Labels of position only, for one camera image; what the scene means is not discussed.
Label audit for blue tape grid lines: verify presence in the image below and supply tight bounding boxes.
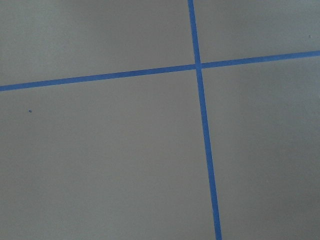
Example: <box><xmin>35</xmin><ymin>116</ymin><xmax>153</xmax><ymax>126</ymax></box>
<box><xmin>0</xmin><ymin>0</ymin><xmax>320</xmax><ymax>240</ymax></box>

